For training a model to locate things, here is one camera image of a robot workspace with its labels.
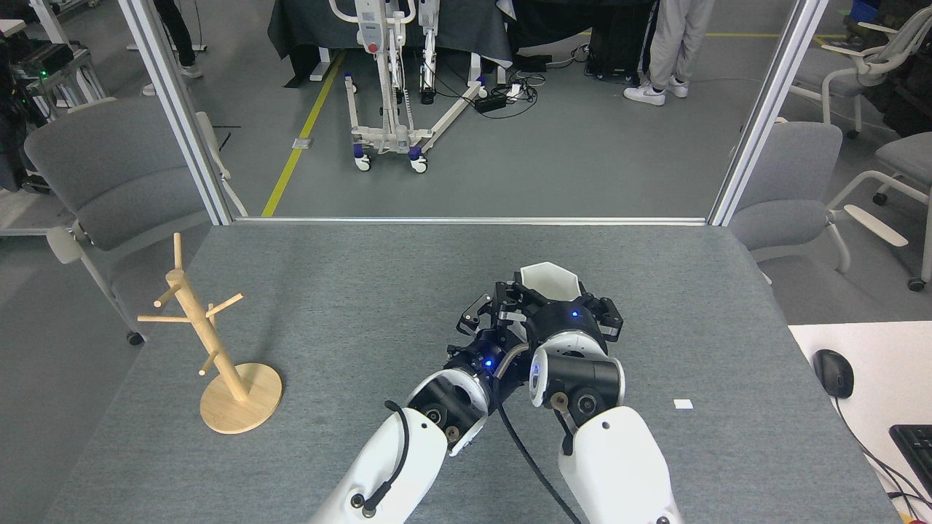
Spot wooden cup rack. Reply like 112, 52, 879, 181
137, 233, 283, 435

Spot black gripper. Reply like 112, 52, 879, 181
444, 293, 529, 386
496, 282, 625, 354

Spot white desk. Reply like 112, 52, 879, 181
789, 321, 932, 524

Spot white stand on wheels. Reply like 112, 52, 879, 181
328, 0, 490, 174

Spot equipment cart with green light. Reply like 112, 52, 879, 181
0, 40, 110, 121

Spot grey chair with beige armrest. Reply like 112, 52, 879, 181
24, 97, 252, 346

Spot white mesh office chair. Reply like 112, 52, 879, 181
790, 6, 932, 139

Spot black box under table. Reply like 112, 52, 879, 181
587, 11, 647, 81

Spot dark cloth covered table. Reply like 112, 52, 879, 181
267, 0, 514, 88

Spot black keyboard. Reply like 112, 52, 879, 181
889, 424, 932, 497

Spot black mouse cable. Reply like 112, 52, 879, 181
832, 397, 932, 510

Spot silver aluminium post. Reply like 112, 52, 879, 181
118, 0, 234, 226
708, 0, 831, 226

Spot white hexagonal cup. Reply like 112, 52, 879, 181
519, 262, 584, 304

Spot grey chair with white frame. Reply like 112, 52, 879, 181
728, 116, 909, 286

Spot black computer mouse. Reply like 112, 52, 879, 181
813, 349, 855, 399

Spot grey chair with white armrest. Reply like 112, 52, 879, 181
826, 131, 932, 293

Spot person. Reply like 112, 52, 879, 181
623, 0, 716, 107
142, 0, 205, 97

